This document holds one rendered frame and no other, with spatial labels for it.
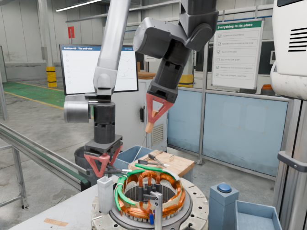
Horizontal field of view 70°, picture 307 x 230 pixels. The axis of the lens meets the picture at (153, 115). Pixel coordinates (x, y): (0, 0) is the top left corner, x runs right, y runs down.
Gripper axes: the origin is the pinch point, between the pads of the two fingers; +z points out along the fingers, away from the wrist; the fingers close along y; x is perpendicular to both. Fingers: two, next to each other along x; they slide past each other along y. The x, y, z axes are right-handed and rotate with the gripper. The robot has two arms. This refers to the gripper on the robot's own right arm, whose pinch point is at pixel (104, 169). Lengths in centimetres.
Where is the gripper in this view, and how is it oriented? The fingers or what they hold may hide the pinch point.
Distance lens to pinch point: 67.1
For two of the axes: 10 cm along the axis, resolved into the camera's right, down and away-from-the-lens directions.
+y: -3.0, 2.5, -9.2
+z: -0.6, 9.6, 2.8
